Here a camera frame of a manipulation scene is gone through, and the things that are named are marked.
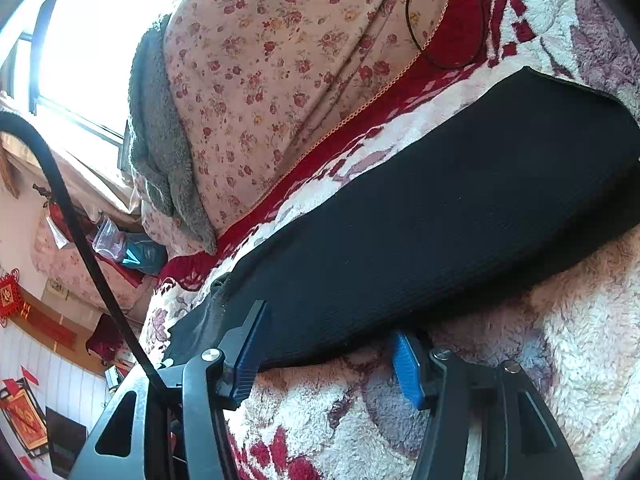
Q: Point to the clear plastic bag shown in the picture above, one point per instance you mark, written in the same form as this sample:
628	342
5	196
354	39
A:
110	241

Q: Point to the red framed wall picture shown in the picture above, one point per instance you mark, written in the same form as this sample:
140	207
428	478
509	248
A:
21	410

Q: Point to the grey fleece garment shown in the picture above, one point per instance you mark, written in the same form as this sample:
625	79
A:
159	150

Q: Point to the teal plastic bag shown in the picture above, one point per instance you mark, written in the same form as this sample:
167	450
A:
145	256

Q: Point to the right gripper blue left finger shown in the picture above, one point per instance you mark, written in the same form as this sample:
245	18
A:
244	348

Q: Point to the black pants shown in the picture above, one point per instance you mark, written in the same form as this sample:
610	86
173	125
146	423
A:
524	183

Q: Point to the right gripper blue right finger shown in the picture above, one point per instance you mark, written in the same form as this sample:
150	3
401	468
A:
414	368

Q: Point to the window with dark frame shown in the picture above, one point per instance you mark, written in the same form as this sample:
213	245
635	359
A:
67	62

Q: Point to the red white floral fleece blanket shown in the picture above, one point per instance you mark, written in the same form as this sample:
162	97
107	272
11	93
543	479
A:
576	333

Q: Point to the red chinese knot decoration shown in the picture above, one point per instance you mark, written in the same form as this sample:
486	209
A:
12	303

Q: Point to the beige floral quilt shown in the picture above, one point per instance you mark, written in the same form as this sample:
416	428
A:
258	83

